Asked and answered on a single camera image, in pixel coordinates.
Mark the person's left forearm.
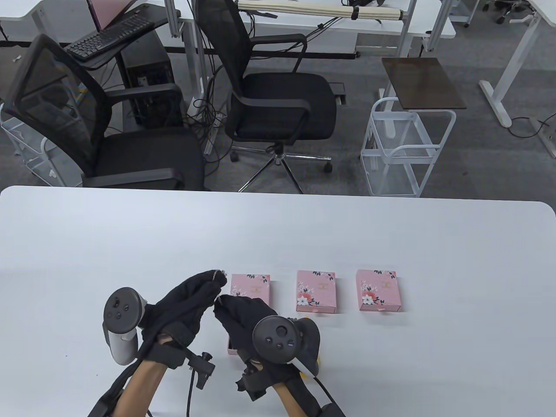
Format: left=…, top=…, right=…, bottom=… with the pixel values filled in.
left=115, top=358, right=169, bottom=417

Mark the black floor cable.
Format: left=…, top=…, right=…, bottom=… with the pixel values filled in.
left=508, top=111, right=556, bottom=139

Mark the black mesh office chair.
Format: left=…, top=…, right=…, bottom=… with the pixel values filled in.
left=1, top=34, right=212, bottom=192
left=194, top=0, right=346, bottom=195

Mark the person's right forearm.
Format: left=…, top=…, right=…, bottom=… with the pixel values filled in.
left=271, top=380, right=307, bottom=417

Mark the pink floral gift box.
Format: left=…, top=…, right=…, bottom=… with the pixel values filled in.
left=230, top=274, right=271, bottom=314
left=296, top=270, right=337, bottom=313

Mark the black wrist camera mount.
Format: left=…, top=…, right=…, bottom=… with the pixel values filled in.
left=236, top=361, right=281, bottom=401
left=152, top=332, right=216, bottom=390

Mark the person's right hand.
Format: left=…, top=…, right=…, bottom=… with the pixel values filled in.
left=213, top=295, right=304, bottom=384

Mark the white wire trolley cart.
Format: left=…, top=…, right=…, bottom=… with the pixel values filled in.
left=0, top=102, right=72, bottom=187
left=359, top=97, right=457, bottom=198

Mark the person's left hand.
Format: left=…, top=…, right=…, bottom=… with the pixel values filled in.
left=138, top=269, right=228, bottom=362

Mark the pink screen laptop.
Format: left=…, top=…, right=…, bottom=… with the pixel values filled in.
left=86, top=0, right=139, bottom=32

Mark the dark wooden side table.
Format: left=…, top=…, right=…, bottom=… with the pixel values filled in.
left=377, top=57, right=467, bottom=135

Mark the black computer tower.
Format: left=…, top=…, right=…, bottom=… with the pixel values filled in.
left=121, top=30, right=183, bottom=129

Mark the black braided cable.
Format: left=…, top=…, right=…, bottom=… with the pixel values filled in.
left=312, top=376, right=338, bottom=408
left=185, top=369, right=195, bottom=417

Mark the black office chair base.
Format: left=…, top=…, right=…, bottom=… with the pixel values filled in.
left=481, top=0, right=530, bottom=25

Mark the rolled beige mat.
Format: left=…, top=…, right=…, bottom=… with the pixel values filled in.
left=238, top=0, right=404, bottom=22

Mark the white desk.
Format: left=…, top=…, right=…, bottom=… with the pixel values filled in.
left=478, top=0, right=556, bottom=159
left=0, top=0, right=94, bottom=44

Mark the black keyboard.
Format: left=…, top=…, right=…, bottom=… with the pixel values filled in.
left=65, top=17, right=156, bottom=60

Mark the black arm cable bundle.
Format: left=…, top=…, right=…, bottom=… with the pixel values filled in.
left=88, top=358, right=139, bottom=417

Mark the tangle of black cables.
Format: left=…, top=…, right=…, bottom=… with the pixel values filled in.
left=186, top=52, right=231, bottom=174

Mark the silver necklace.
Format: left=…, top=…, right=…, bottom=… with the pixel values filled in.
left=212, top=270, right=229, bottom=305

